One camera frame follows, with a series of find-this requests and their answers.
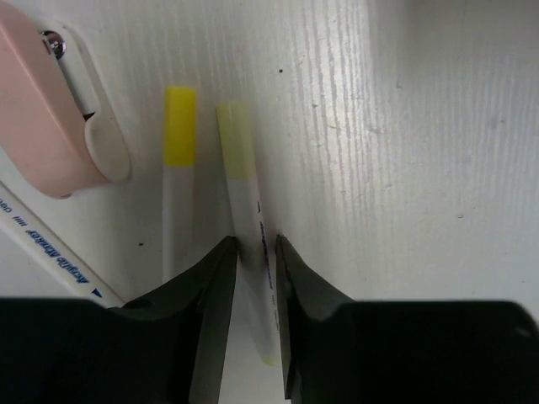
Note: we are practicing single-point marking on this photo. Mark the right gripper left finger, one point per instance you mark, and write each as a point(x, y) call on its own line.
point(167, 346)

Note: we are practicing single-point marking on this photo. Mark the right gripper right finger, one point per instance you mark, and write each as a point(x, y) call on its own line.
point(338, 350)

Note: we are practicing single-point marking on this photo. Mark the white marker yellow cap lower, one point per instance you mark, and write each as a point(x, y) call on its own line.
point(52, 254)

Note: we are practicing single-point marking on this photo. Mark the white marker yellow cap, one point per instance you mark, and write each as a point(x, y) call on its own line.
point(52, 254)
point(179, 119)

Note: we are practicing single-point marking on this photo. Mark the white marker yellow cap upper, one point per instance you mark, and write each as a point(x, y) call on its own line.
point(179, 119)

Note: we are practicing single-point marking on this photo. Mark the pink correction tape dispenser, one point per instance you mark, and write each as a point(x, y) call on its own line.
point(57, 126)

